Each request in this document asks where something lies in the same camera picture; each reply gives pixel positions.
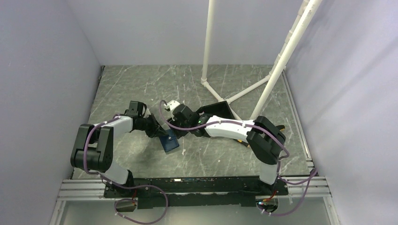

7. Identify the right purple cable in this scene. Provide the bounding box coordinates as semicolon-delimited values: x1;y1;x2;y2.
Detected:
159;100;318;217

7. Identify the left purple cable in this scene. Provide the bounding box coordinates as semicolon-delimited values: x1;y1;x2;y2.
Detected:
82;115;170;225

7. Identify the blue card holder wallet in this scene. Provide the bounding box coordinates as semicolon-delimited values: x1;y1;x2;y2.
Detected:
159;129;179;153

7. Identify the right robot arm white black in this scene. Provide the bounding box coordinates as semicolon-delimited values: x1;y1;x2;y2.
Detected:
161;100;286;195

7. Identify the purple cable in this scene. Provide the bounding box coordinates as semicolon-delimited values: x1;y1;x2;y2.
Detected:
82;115;170;225
159;100;318;217

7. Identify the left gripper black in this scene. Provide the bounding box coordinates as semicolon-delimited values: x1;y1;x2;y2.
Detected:
137;113;168;138

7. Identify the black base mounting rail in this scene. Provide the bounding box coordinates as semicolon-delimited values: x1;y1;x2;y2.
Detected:
103;176;289;209

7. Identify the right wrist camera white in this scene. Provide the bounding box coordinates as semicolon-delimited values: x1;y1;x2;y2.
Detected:
164;100;180;112

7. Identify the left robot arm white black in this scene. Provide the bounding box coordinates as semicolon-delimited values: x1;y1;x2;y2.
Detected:
70;101;167;197

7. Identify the black card storage box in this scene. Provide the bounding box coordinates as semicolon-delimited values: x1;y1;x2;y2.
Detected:
196;101;235;120

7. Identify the white pvc pipe frame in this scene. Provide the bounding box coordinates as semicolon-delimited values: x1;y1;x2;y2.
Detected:
200;0;321;116

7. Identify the orange black screwdriver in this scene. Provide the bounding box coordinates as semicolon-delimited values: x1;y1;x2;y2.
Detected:
255;125;285;144

